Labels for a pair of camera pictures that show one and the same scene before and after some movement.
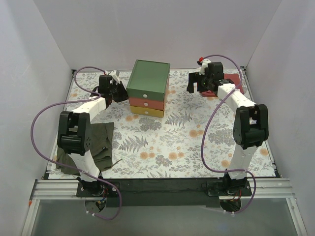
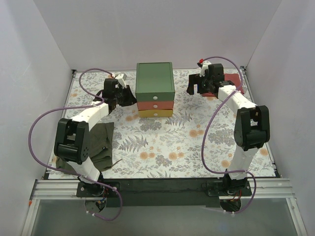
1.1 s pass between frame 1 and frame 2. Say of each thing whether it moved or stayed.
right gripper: stayed
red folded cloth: stayed
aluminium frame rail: stayed
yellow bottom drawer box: moved
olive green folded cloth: stayed
